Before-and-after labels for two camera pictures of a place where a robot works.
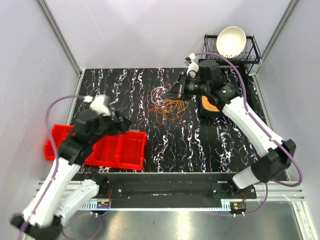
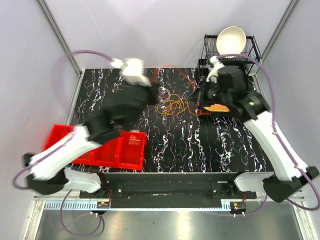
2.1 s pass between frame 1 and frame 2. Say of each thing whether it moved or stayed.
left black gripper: moved
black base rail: stayed
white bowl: stayed
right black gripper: moved
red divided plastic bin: stayed
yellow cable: stayed
